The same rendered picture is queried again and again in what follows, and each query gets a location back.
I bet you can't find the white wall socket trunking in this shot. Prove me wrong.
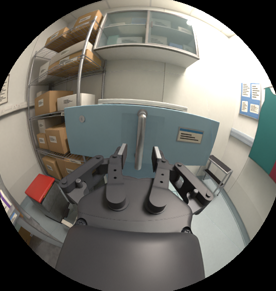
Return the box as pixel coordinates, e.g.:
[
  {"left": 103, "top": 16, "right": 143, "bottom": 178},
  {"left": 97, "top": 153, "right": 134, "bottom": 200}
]
[{"left": 0, "top": 101, "right": 29, "bottom": 124}]

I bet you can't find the light blue drawer front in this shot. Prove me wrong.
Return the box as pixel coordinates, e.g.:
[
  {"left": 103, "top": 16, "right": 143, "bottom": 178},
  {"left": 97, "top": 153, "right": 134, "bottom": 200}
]
[{"left": 64, "top": 104, "right": 220, "bottom": 180}]

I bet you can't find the beige drawer label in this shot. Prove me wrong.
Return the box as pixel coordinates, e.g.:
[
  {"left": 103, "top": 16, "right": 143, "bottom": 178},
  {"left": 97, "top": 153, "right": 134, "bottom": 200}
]
[{"left": 176, "top": 126, "right": 204, "bottom": 145}]

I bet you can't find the brown cardboard box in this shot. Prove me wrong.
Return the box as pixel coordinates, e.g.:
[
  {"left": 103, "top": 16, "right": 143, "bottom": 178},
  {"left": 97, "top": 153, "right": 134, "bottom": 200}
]
[
  {"left": 36, "top": 132, "right": 50, "bottom": 151},
  {"left": 70, "top": 9, "right": 103, "bottom": 37},
  {"left": 45, "top": 123, "right": 70, "bottom": 155},
  {"left": 45, "top": 26, "right": 87, "bottom": 54},
  {"left": 48, "top": 48, "right": 102, "bottom": 78},
  {"left": 56, "top": 157, "right": 93, "bottom": 179},
  {"left": 34, "top": 90, "right": 74, "bottom": 116},
  {"left": 41, "top": 155, "right": 64, "bottom": 181}
]

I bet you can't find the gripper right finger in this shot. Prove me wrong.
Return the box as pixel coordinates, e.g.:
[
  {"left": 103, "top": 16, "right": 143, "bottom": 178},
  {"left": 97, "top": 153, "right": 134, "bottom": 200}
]
[{"left": 144, "top": 145, "right": 214, "bottom": 215}]

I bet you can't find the red-lid grey waste bin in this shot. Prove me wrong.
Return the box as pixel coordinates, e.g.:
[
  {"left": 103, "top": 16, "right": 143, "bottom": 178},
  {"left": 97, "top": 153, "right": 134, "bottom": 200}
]
[{"left": 25, "top": 173, "right": 74, "bottom": 228}]

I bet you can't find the chrome wire shelf rack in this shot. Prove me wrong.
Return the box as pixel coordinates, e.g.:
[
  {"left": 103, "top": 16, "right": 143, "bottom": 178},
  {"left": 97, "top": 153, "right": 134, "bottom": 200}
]
[{"left": 26, "top": 15, "right": 107, "bottom": 180}]

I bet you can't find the glass-door wall cabinet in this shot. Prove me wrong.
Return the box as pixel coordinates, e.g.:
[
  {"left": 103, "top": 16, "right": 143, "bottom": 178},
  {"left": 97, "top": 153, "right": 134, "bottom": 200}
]
[{"left": 93, "top": 9, "right": 200, "bottom": 68}]

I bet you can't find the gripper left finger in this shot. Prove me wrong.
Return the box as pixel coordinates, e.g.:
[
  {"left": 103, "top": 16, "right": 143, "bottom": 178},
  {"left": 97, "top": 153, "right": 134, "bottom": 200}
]
[{"left": 59, "top": 142, "right": 130, "bottom": 211}]

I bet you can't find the steel step stool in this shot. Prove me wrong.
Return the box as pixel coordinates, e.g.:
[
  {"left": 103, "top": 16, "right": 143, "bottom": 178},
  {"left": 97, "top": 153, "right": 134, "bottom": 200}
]
[{"left": 196, "top": 154, "right": 233, "bottom": 197}]

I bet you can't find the white framed wall notice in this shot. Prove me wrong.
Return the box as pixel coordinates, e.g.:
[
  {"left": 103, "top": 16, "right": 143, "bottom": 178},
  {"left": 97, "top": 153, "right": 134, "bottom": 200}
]
[{"left": 0, "top": 73, "right": 11, "bottom": 108}]

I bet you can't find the teal and red apron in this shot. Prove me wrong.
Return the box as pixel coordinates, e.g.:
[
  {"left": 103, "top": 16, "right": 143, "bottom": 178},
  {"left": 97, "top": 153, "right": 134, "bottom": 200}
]
[{"left": 248, "top": 85, "right": 276, "bottom": 188}]

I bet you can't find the white wall bumper rail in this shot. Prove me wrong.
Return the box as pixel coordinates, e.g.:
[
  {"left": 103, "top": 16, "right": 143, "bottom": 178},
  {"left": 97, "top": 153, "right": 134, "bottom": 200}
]
[{"left": 229, "top": 127, "right": 254, "bottom": 147}]

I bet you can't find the steel drawer handle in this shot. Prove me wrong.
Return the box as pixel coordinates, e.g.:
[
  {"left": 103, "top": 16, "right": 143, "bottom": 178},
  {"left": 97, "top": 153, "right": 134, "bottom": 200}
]
[{"left": 134, "top": 109, "right": 148, "bottom": 171}]

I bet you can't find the blue notice board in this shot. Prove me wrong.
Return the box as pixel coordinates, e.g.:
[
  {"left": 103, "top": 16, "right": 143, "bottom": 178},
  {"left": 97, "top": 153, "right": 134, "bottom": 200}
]
[{"left": 239, "top": 82, "right": 262, "bottom": 121}]

